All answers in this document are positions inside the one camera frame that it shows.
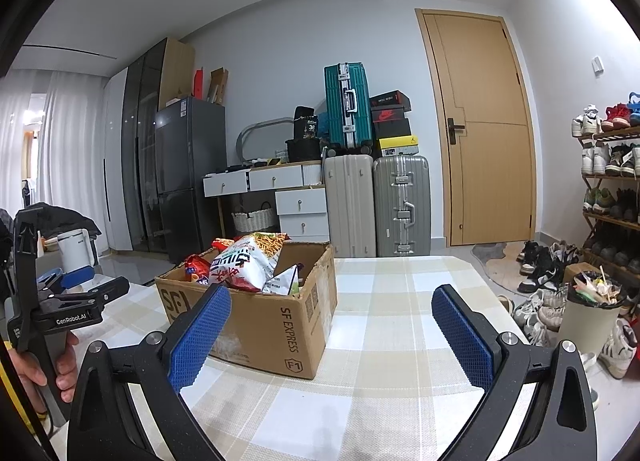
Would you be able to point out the wooden shoe rack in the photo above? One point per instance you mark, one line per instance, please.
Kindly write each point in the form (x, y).
(610, 171)

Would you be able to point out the large fried noodle snack bag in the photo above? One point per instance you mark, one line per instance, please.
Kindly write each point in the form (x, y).
(249, 262)

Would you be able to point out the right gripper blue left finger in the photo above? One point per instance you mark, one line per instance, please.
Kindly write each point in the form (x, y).
(192, 336)

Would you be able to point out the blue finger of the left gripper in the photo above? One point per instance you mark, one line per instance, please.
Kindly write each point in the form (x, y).
(105, 293)
(71, 279)

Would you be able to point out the white orange noodle snack bag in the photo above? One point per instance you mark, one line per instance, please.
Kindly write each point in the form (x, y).
(284, 284)

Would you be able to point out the wooden door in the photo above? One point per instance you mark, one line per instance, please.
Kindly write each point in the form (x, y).
(485, 128)

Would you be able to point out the small red snack packet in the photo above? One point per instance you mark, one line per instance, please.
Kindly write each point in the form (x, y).
(222, 244)

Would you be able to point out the teal hard suitcase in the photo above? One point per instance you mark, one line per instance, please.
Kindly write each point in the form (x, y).
(348, 108)

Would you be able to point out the silver aluminium suitcase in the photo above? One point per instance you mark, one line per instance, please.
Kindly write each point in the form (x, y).
(402, 204)

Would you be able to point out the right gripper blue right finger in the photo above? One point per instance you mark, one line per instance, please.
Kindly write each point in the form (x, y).
(470, 336)

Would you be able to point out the white drawer desk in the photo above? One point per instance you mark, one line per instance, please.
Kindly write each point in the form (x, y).
(299, 195)

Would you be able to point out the beige hard suitcase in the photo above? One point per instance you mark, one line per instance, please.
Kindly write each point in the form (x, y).
(349, 194)

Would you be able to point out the checked tablecloth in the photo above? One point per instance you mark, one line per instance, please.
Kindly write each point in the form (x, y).
(387, 388)

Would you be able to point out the black refrigerator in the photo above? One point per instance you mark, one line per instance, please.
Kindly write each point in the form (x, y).
(190, 142)

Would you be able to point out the red chips snack bag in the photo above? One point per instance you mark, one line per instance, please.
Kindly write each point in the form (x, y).
(196, 269)

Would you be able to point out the white electric kettle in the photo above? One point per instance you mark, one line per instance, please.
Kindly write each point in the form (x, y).
(76, 250)

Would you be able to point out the woven laundry basket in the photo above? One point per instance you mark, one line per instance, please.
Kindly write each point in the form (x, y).
(246, 221)

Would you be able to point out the white trash bin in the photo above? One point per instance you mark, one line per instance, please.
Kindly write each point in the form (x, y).
(593, 301)

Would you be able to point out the SF cardboard box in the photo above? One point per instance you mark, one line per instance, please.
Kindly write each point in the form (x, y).
(284, 335)

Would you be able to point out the stack of shoe boxes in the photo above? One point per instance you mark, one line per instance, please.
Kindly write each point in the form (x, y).
(391, 125)

